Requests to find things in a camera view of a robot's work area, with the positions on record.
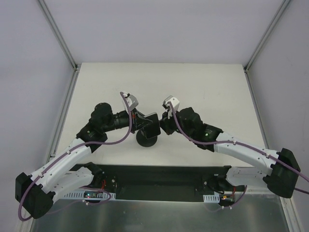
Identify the black smartphone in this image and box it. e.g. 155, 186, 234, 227
142, 113, 161, 139

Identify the black round phone stand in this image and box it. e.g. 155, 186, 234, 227
136, 130, 158, 147

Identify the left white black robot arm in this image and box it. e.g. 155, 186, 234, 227
15, 103, 158, 221

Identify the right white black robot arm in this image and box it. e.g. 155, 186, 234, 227
159, 107, 300, 198

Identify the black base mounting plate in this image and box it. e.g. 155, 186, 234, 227
97, 164, 245, 202

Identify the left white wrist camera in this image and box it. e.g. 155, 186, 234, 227
120, 92, 139, 112

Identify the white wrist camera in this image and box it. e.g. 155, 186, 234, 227
120, 92, 139, 112
162, 95, 180, 119

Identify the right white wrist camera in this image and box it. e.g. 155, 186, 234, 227
162, 95, 180, 119

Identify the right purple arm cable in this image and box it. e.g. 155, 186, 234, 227
166, 101, 309, 213

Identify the right white cable duct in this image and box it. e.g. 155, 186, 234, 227
203, 193, 220, 203

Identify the white cable duct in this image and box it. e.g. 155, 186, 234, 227
62, 189, 116, 201
203, 193, 220, 203

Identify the left white cable duct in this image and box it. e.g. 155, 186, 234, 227
62, 189, 116, 201

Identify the left aluminium frame post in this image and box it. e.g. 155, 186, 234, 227
37, 0, 79, 71

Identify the aluminium frame post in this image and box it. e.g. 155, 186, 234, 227
244, 0, 292, 73
37, 0, 79, 71

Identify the right aluminium frame post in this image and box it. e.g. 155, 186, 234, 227
244, 0, 292, 73

